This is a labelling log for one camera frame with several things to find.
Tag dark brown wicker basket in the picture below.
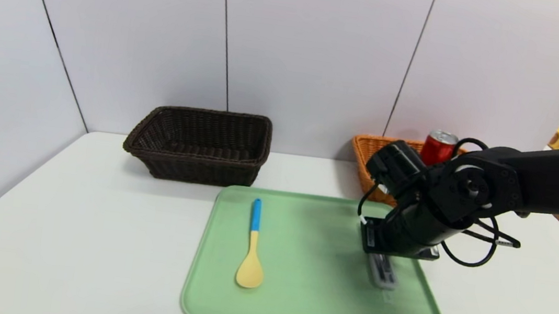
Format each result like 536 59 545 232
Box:
120 100 275 192

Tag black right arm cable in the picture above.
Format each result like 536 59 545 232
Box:
437 210 524 273

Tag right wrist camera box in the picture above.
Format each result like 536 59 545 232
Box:
363 137 430 198

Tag orange wicker basket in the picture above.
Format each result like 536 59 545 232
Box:
346 133 468 215

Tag clear grey cutlery case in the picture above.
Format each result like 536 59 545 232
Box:
364 251 401 291

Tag red soda can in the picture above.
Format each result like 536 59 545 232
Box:
419 128 461 170

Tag light green plastic tray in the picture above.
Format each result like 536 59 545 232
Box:
178 180 461 314

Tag yellow spoon with blue handle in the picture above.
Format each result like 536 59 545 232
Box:
234 197 273 290

